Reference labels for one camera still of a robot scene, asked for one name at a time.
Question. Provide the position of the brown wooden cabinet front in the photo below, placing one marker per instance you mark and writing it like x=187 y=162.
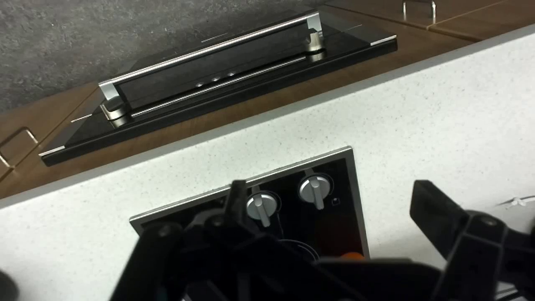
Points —
x=474 y=16

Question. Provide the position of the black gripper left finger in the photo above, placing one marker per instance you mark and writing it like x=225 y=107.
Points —
x=185 y=255

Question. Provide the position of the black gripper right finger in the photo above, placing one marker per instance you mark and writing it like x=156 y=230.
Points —
x=479 y=250

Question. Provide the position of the black glass oven door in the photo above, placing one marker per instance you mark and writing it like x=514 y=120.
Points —
x=185 y=83

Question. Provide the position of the black glass cooktop stove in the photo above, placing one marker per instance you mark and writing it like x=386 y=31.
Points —
x=337 y=222

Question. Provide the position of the silver stove knob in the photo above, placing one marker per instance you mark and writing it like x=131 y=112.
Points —
x=262 y=207
x=315 y=190

